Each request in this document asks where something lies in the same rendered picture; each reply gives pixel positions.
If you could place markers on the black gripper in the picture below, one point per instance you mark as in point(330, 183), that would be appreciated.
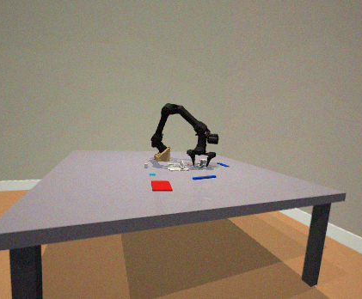
point(209, 154)

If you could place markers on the red flat square plate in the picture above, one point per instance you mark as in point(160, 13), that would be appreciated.
point(161, 186)

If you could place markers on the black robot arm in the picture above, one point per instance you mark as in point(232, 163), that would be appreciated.
point(199, 127)

